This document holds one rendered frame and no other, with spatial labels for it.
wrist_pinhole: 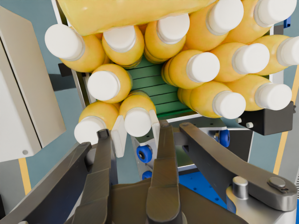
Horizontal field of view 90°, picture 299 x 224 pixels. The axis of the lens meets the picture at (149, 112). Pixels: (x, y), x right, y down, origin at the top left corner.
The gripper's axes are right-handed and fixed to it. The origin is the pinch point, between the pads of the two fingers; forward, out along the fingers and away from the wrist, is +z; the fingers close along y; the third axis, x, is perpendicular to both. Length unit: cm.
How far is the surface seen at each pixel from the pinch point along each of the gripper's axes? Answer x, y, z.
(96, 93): 5.2, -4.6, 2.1
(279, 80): -2, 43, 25
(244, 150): -72, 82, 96
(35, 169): -58, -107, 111
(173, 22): 12.1, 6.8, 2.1
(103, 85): 6.1, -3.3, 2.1
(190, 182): -17.0, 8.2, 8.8
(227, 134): -10.2, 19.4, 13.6
